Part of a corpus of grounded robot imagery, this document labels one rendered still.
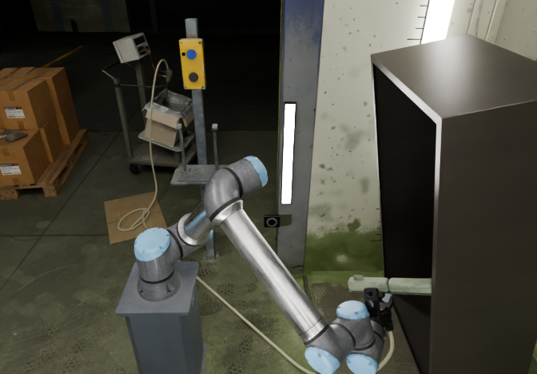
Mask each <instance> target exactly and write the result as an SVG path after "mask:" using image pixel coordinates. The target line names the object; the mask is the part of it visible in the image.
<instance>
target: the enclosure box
mask: <svg viewBox="0 0 537 374"><path fill-rule="evenodd" d="M371 67H372V95H373V109H374V122H375V136H376V163H377V177H378V191H379V205H380V231H381V245H382V259H383V274H384V277H385V278H388V279H389V280H390V279H391V278H427V279H432V295H431V296H425V295H416V296H415V295H404V294H393V296H392V301H393V310H394V313H395V314H396V318H397V320H398V322H399V325H400V328H401V330H402V333H403V335H404V339H405V340H406V343H407V345H408V348H409V351H410V353H411V355H412V359H413V361H414V363H415V366H416V369H417V371H418V373H419V374H528V372H529V368H530V365H531V359H532V356H533V353H534V350H535V344H536V341H537V61H534V60H532V59H530V58H526V57H524V56H522V55H520V54H517V53H514V52H512V51H510V50H507V49H504V48H503V47H500V46H497V45H495V44H492V43H490V42H487V41H484V40H483V39H480V38H477V37H475V36H472V35H470V34H465V35H461V36H457V37H453V38H446V39H442V40H438V41H434V42H427V43H423V44H419V45H414V46H407V47H403V48H399V49H395V50H388V51H384V52H379V53H375V54H371Z"/></svg>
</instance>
